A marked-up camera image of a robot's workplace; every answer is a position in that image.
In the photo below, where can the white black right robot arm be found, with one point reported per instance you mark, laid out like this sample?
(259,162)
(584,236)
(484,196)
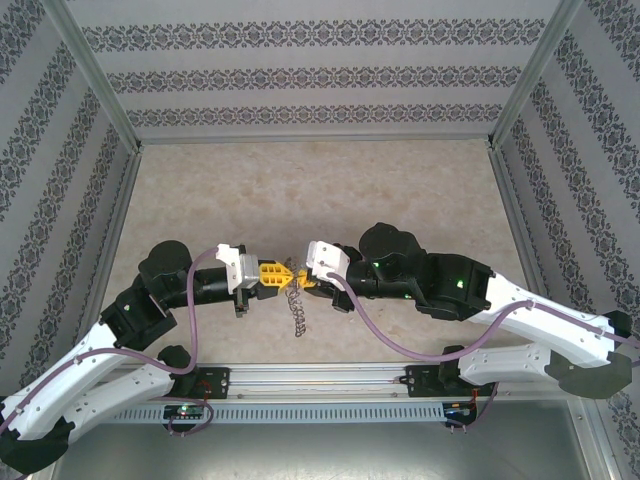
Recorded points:
(550,325)

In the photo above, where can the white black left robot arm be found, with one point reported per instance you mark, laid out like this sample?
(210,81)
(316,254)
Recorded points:
(75,370)

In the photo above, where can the small circuit board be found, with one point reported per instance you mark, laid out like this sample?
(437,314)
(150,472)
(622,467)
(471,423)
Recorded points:
(460,410)
(185,411)

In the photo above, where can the grey sheet metal shelf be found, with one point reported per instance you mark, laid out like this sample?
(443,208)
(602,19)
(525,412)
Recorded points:
(320,450)

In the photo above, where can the aluminium frame bottom rail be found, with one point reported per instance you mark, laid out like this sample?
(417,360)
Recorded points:
(118,250)
(510,200)
(315,138)

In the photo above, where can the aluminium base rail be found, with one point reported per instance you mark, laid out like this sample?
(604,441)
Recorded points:
(320,380)

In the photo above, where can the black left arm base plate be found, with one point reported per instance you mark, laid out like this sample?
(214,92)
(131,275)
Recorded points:
(217,380)

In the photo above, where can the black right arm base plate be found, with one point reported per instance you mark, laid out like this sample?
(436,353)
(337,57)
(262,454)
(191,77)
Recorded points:
(422,380)

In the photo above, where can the aluminium frame post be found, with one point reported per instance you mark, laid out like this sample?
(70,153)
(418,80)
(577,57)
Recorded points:
(532,75)
(96,75)
(595,440)

